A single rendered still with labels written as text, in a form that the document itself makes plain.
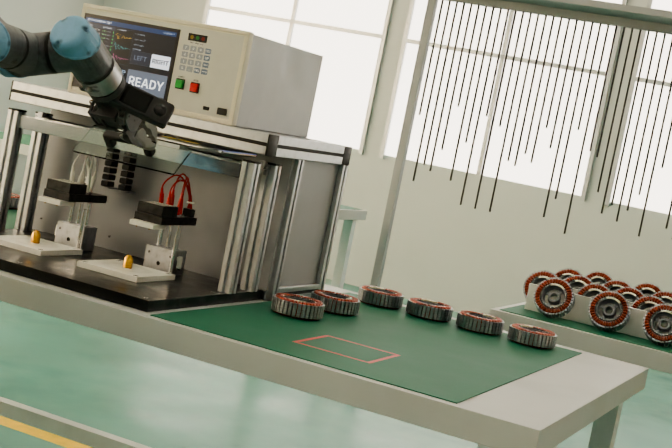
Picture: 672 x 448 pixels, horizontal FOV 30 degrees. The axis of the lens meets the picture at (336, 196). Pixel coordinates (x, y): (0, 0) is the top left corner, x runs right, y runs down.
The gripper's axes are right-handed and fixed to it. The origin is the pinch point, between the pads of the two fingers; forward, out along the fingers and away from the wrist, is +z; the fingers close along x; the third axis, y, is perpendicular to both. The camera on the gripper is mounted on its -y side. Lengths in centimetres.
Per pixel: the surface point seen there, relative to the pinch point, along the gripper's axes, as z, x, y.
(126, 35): 13.9, -32.3, 30.3
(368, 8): 517, -414, 250
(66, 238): 37, 9, 36
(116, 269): 22.2, 18.7, 9.7
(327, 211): 62, -24, -10
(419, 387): 11, 29, -64
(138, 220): 24.6, 5.9, 12.0
